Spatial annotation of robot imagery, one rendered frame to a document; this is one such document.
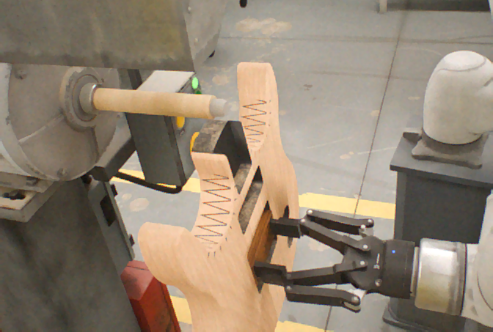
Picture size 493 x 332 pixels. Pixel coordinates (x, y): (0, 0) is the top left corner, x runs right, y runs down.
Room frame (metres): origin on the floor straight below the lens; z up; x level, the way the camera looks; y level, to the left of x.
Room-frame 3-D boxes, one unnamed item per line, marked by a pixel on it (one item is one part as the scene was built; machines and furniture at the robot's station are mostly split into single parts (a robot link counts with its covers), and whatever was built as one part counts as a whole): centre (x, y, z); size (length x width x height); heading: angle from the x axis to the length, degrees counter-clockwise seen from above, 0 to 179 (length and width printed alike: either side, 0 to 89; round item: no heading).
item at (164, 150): (0.95, 0.23, 0.99); 0.24 x 0.21 x 0.26; 66
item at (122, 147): (0.90, 0.25, 1.02); 0.19 x 0.04 x 0.04; 156
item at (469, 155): (1.15, -0.56, 0.73); 0.22 x 0.18 x 0.06; 58
